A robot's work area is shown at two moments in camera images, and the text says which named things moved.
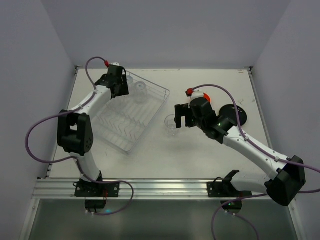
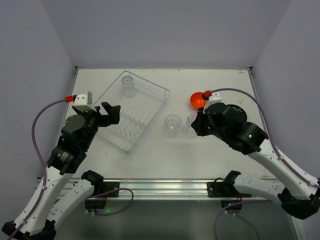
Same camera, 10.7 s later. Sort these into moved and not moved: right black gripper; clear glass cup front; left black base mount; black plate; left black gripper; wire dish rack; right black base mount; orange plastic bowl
Moved: left black gripper; right black gripper; orange plastic bowl
Not moved: wire dish rack; black plate; right black base mount; clear glass cup front; left black base mount
